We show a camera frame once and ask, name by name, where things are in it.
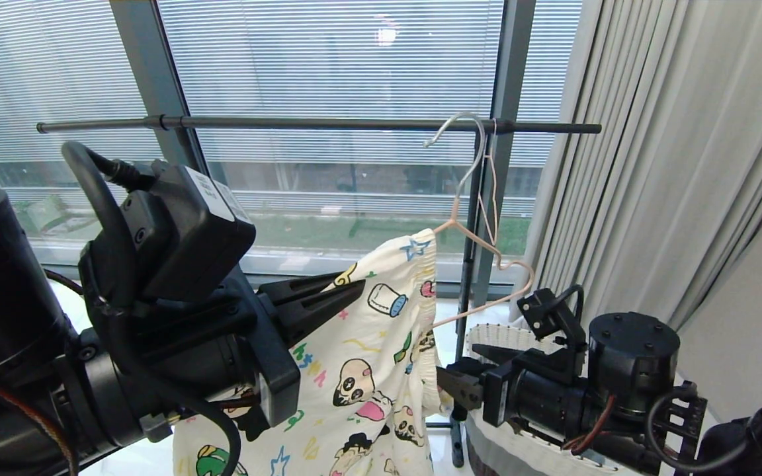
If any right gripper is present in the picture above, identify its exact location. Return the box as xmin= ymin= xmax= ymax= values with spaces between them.
xmin=435 ymin=342 xmax=593 ymax=440

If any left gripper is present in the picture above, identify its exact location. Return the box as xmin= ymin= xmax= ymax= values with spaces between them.
xmin=57 ymin=264 xmax=367 ymax=457

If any cream printed garment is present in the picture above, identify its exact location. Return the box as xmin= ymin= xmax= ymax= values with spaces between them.
xmin=173 ymin=228 xmax=445 ymax=476

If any pink clothes hanger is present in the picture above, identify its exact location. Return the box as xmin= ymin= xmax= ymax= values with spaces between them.
xmin=476 ymin=152 xmax=502 ymax=262
xmin=423 ymin=111 xmax=535 ymax=331

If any white laundry basket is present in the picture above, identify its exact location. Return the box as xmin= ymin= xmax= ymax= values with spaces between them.
xmin=464 ymin=323 xmax=686 ymax=476

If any black clothes rack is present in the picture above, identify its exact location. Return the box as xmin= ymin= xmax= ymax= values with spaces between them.
xmin=36 ymin=114 xmax=602 ymax=467

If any window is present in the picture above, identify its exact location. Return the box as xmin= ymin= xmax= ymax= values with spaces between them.
xmin=0 ymin=0 xmax=583 ymax=298

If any beige curtain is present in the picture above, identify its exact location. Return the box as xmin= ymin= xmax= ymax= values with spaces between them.
xmin=510 ymin=0 xmax=762 ymax=331

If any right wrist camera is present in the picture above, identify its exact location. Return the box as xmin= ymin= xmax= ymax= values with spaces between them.
xmin=517 ymin=284 xmax=587 ymax=358

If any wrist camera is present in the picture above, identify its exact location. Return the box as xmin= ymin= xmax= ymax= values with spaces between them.
xmin=517 ymin=284 xmax=587 ymax=358
xmin=80 ymin=159 xmax=257 ymax=318

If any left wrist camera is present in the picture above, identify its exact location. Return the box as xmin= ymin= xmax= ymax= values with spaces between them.
xmin=80 ymin=159 xmax=257 ymax=318

